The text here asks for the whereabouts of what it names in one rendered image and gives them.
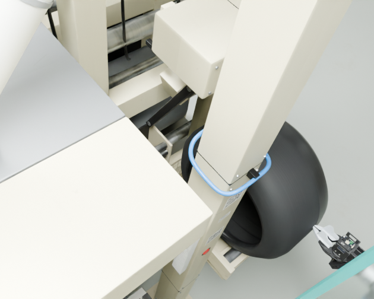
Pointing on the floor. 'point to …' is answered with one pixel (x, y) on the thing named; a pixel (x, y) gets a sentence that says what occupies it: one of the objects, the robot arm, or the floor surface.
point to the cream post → (252, 107)
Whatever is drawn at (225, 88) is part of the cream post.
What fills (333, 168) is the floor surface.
